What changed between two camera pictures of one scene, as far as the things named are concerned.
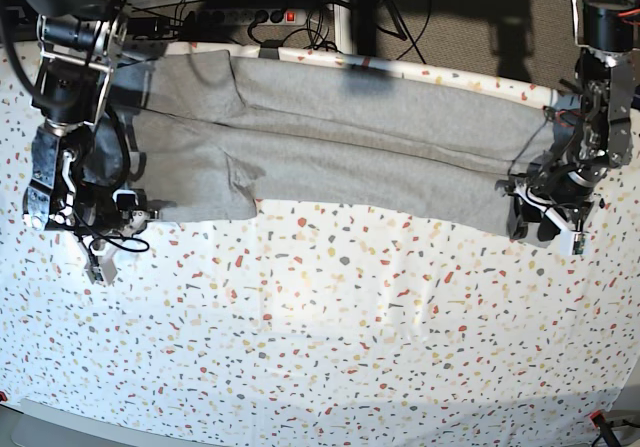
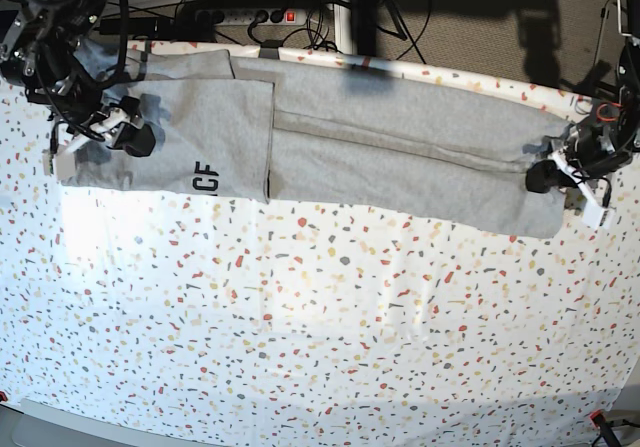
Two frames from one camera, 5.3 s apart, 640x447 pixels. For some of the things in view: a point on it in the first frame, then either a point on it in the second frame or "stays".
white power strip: x=247 y=17 stays
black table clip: x=269 y=49 stays
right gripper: x=551 y=201 → x=583 y=155
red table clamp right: x=598 y=419 stays
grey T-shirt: x=215 y=133 stays
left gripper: x=122 y=217 → x=98 y=126
